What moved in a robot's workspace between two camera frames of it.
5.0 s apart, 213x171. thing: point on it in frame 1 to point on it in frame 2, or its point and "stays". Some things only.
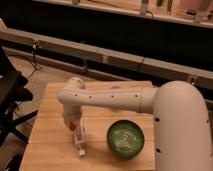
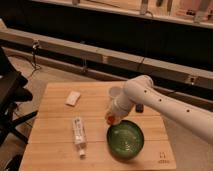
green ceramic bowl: x=125 y=139 stays
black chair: x=12 y=93 stays
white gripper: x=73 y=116 to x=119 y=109
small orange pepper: x=72 y=126 to x=111 y=120
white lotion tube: x=80 y=137 stays
